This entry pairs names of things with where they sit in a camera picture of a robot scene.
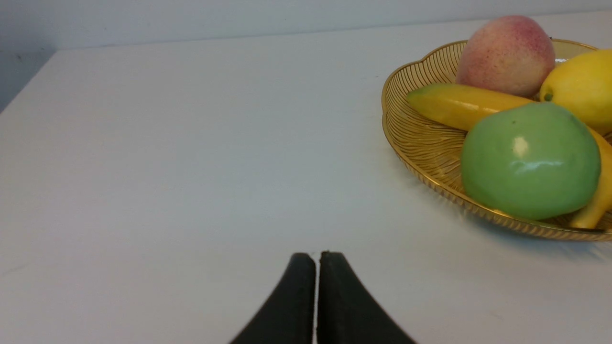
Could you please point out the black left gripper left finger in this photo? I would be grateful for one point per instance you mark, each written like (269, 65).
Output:
(287, 316)

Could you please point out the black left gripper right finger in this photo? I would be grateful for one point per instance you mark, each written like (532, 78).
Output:
(346, 311)

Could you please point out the yellow lemon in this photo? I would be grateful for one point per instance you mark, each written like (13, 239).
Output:
(583, 85)

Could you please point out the yellow banana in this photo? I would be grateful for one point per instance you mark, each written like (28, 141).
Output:
(461, 107)

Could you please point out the green apple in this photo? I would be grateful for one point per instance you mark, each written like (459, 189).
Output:
(536, 161)

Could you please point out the pink peach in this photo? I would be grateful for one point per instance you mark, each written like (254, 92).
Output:
(511, 54)

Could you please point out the gold wire fruit basket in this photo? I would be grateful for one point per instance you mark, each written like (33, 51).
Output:
(431, 151)

